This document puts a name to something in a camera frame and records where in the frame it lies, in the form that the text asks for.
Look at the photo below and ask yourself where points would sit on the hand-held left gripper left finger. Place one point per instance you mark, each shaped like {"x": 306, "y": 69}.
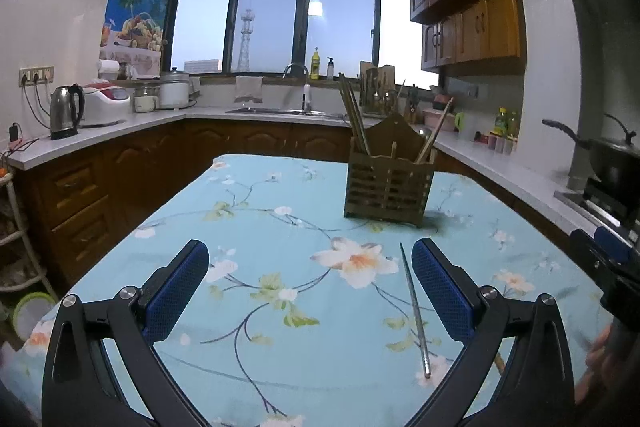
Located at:
{"x": 180, "y": 287}

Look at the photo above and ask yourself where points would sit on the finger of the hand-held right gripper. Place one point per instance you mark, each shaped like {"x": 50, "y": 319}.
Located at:
{"x": 612, "y": 238}

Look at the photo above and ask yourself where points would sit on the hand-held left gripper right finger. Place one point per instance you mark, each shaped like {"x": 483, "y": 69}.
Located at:
{"x": 442, "y": 287}

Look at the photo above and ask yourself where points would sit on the metal chopstick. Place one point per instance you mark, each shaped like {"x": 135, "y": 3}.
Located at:
{"x": 415, "y": 307}

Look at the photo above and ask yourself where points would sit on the wooden utensil holder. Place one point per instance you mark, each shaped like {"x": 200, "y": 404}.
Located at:
{"x": 387, "y": 192}

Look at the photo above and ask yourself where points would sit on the wooden chopstick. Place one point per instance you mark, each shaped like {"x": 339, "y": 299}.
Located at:
{"x": 431, "y": 142}
{"x": 359, "y": 114}
{"x": 439, "y": 127}
{"x": 351, "y": 112}

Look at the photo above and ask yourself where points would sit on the person's right hand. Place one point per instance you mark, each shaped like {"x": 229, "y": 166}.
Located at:
{"x": 605, "y": 362}

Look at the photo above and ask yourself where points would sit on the black stove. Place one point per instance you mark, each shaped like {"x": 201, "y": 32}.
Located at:
{"x": 605, "y": 207}

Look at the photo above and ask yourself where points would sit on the black wok with lid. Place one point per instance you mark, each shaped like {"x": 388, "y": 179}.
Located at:
{"x": 612, "y": 162}

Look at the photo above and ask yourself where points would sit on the floral light blue tablecloth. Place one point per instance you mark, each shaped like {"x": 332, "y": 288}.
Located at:
{"x": 300, "y": 232}

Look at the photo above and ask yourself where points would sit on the wooden base cabinets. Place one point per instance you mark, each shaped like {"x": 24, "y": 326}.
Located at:
{"x": 140, "y": 157}

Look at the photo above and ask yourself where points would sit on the row of seasoning jars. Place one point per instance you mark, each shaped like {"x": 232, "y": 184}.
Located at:
{"x": 500, "y": 143}

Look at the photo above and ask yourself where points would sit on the green rimmed round lid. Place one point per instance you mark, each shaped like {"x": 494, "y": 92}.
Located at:
{"x": 30, "y": 314}

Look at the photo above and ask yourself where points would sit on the metal spoon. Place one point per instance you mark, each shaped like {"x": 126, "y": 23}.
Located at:
{"x": 425, "y": 133}

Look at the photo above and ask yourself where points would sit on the yellow cooking oil bottle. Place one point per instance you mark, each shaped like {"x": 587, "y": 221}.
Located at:
{"x": 500, "y": 122}

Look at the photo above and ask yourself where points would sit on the green cup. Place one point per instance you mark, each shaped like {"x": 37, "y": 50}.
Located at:
{"x": 459, "y": 122}

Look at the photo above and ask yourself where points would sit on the white storage rack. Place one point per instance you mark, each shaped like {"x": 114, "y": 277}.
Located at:
{"x": 12, "y": 232}

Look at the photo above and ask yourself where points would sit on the white lidded jar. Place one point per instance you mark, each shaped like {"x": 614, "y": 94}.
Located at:
{"x": 145, "y": 102}

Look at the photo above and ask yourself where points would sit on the white electric pot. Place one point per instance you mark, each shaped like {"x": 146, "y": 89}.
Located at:
{"x": 175, "y": 92}

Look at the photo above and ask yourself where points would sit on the white and red rice cooker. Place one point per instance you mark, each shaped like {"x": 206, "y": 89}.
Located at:
{"x": 105, "y": 104}

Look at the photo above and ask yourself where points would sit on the hanging dish towel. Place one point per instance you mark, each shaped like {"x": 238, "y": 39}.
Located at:
{"x": 248, "y": 89}

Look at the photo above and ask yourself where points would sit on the steel electric kettle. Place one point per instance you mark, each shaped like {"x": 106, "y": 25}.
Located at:
{"x": 65, "y": 112}

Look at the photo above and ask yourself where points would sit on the dish rack with cutting boards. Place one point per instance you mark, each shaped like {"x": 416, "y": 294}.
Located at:
{"x": 377, "y": 87}

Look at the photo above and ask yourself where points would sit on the paper towel roll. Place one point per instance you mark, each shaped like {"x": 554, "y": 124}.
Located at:
{"x": 110, "y": 71}

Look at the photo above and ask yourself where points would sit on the curved metal faucet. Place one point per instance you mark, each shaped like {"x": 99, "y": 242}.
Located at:
{"x": 306, "y": 94}

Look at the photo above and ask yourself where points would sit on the white pump bottle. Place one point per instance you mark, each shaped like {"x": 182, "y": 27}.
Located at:
{"x": 330, "y": 71}

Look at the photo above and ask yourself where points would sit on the yellow detergent bottle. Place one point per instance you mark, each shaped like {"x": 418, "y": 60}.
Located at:
{"x": 315, "y": 67}

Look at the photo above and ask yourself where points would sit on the dark framed kitchen window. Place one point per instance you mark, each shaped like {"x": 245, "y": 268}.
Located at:
{"x": 270, "y": 17}

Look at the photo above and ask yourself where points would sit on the wall socket strip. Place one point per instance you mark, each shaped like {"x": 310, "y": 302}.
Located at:
{"x": 36, "y": 76}

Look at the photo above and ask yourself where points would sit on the fruit wall poster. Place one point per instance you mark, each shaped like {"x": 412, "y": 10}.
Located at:
{"x": 135, "y": 7}

